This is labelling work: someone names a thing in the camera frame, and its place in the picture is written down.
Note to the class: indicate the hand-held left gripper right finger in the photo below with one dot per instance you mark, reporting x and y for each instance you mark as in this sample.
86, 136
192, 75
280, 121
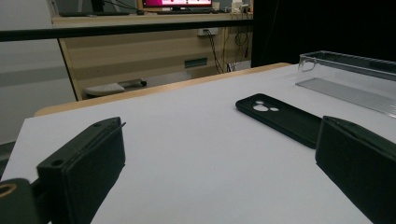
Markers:
358, 168

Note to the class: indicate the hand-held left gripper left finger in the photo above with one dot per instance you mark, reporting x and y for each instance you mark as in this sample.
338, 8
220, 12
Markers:
84, 168

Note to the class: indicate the clear plastic container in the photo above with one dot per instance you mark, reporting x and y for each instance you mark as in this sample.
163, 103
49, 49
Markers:
348, 90

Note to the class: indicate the black phone case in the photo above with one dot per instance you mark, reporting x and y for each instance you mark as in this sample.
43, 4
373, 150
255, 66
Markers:
289, 123

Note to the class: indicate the dark low object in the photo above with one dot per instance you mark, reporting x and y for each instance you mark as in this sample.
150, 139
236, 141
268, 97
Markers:
134, 82

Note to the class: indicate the white cabinet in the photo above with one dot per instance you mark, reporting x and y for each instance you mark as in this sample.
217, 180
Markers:
28, 68

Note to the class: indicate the light wooden desk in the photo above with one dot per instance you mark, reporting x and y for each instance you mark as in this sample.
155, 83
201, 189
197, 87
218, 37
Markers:
140, 53

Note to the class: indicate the black curtain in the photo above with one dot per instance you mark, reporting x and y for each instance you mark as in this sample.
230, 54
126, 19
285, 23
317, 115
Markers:
327, 28

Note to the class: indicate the black keyboard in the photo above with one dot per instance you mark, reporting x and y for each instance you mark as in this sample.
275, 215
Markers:
93, 14

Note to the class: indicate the black computer mouse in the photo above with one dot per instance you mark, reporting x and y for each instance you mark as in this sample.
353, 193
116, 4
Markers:
140, 12

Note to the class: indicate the white power strip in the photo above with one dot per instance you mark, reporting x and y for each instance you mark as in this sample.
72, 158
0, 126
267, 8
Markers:
208, 31

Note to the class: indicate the computer monitor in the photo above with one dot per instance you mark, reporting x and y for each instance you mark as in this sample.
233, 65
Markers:
177, 2

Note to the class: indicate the white charger block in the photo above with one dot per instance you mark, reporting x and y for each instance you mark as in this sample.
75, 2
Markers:
238, 6

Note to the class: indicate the black horizontal frame bar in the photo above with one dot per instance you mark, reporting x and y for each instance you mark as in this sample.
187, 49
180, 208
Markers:
93, 31

